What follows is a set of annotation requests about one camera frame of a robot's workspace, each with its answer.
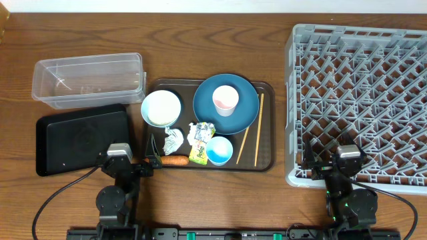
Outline yellow green snack wrapper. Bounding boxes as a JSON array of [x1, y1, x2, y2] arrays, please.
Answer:
[[187, 122, 216, 165]]

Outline small light blue cup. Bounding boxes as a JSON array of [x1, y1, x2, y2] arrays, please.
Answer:
[[206, 136, 234, 166]]

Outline dark brown serving tray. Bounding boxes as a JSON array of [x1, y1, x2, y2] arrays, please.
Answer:
[[149, 79, 276, 173]]

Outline grey dishwasher rack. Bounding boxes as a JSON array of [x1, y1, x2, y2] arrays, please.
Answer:
[[285, 24, 426, 195]]

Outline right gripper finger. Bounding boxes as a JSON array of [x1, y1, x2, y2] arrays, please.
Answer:
[[304, 137, 315, 163], [340, 133, 356, 146]]

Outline light blue bowl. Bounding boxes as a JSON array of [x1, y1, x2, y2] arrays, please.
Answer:
[[141, 90, 181, 128]]

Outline clear plastic bin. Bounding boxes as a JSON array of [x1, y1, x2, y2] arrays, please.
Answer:
[[32, 53, 146, 109]]

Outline white napkin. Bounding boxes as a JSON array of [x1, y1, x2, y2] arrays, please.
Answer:
[[163, 127, 183, 155]]

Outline pink plastic cup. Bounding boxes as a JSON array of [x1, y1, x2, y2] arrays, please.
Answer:
[[212, 85, 239, 117]]

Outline large blue plate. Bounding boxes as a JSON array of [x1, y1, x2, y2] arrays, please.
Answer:
[[193, 73, 260, 135]]

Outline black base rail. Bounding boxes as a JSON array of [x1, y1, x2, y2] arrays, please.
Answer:
[[65, 227, 402, 240]]

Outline short wooden chopstick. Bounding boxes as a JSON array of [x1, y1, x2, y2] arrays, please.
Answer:
[[236, 127, 250, 165]]

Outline black plastic bin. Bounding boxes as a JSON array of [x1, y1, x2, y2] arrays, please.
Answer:
[[35, 104, 129, 177]]

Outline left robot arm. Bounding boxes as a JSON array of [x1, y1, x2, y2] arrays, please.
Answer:
[[94, 135, 162, 240]]

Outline left black cable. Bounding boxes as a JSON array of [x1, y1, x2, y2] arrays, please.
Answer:
[[31, 165, 101, 240]]

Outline orange carrot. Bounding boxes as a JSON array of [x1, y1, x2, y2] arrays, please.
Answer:
[[144, 155, 189, 168]]

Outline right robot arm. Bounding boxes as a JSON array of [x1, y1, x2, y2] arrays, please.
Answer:
[[302, 134, 378, 240]]

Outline long wooden chopstick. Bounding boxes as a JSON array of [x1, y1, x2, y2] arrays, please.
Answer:
[[254, 93, 264, 167]]

